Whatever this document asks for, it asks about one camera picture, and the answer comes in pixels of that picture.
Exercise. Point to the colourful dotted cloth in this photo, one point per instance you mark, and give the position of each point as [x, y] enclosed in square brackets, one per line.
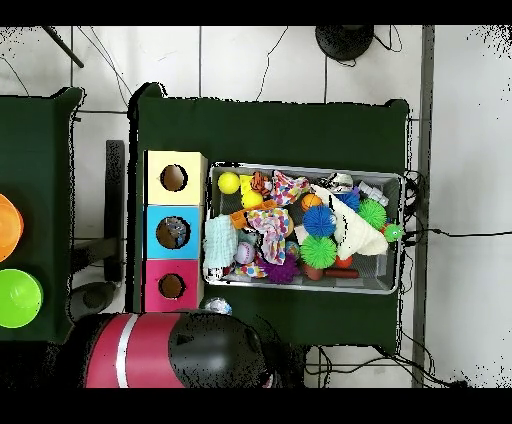
[272, 236]
[288, 188]

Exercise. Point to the purple spiky rubber toy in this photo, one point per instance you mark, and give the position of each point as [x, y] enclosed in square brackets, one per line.
[282, 274]

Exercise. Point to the light blue knitted cloth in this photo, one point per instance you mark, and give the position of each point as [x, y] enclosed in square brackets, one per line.
[220, 244]

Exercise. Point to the black rod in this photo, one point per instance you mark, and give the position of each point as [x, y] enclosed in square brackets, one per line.
[64, 47]

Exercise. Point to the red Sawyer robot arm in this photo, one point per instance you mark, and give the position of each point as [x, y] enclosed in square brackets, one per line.
[160, 352]

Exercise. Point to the orange plastic bowl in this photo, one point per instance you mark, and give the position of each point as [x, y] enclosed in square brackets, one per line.
[8, 228]

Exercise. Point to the wooden box with three holes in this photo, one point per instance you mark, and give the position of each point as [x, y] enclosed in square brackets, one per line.
[192, 192]

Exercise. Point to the black round stand base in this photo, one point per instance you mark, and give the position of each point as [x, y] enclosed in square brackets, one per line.
[344, 42]

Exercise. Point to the cream knitted cloth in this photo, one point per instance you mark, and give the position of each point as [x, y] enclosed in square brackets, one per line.
[360, 236]

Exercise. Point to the green spiky caterpillar toy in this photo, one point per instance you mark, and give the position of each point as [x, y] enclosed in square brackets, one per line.
[372, 214]

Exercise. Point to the green plastic bowl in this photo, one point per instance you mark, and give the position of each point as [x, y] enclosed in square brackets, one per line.
[18, 298]

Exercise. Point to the orange toy building brick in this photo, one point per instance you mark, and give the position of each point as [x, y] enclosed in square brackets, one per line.
[236, 220]

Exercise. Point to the green spiky rubber ball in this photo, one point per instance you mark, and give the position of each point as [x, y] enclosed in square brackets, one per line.
[318, 252]

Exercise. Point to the yellow ball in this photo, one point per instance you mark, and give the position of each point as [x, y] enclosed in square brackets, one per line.
[228, 183]
[252, 200]

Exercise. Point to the blue spiky rubber ball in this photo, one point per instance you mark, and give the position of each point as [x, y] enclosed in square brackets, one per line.
[318, 220]

